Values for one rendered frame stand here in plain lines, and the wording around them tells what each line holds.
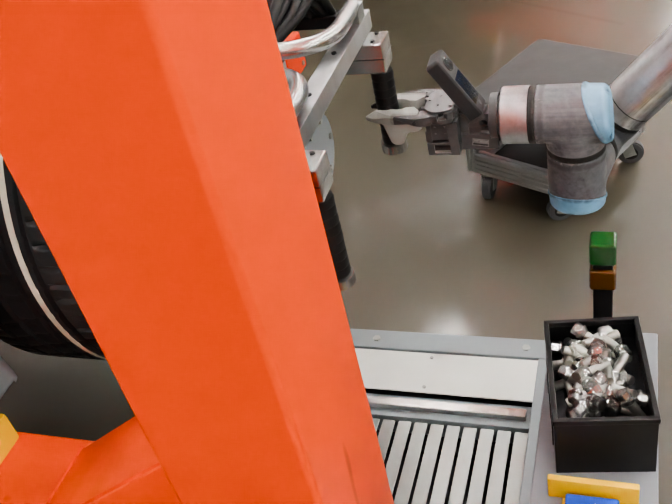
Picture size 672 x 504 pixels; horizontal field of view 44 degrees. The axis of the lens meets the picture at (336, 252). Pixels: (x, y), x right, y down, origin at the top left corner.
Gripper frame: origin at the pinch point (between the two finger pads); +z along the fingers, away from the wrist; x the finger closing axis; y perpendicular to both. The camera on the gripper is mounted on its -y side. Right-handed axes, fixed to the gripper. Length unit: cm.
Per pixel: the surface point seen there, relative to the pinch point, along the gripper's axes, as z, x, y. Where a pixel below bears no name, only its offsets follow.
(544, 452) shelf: -29, -37, 38
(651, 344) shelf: -43, -13, 38
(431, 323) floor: 8, 35, 83
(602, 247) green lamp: -35.9, -13.9, 17.1
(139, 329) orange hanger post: -3, -76, -24
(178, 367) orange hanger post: -5, -76, -19
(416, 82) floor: 39, 164, 82
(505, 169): -5, 84, 69
